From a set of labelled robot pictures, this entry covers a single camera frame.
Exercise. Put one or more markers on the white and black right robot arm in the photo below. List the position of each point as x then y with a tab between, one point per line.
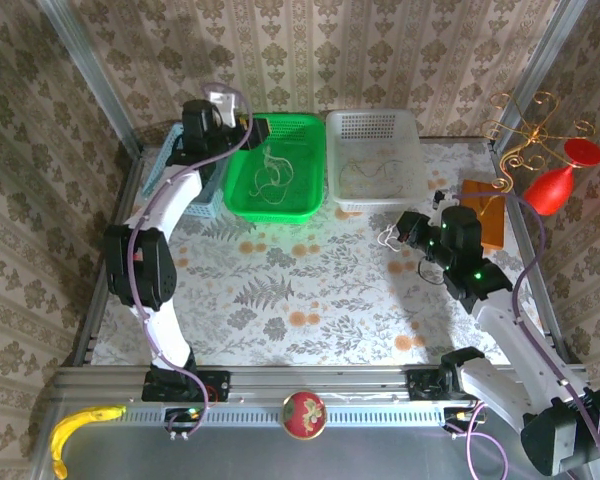
510	330

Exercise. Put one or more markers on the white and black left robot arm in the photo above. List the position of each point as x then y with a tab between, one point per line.
167	330

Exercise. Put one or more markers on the brown wooden block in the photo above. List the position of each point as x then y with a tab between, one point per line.
495	230

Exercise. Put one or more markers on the green plastic basket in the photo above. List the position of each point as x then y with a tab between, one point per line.
305	150

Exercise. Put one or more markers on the blue plastic basket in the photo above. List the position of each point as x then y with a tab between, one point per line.
207	200

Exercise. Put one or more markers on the white plastic basket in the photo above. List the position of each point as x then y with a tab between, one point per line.
370	135

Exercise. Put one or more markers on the red vase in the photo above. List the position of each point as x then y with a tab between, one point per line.
547	192

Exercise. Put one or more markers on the floral tablecloth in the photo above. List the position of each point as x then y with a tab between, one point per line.
280	325

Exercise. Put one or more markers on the small black connector box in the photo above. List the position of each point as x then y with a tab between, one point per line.
460	416
182	417

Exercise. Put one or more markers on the red embroidered ball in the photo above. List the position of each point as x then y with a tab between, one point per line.
304	415

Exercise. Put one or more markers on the yellow banana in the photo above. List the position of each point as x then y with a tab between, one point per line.
75	422

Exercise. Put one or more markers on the aluminium frame post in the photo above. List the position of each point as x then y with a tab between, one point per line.
90	75
540	75

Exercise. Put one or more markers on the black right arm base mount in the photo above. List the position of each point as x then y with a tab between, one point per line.
422	387

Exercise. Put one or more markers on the aluminium front rail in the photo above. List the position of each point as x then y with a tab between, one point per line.
320	382

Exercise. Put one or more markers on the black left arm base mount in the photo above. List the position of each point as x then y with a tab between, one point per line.
212	385

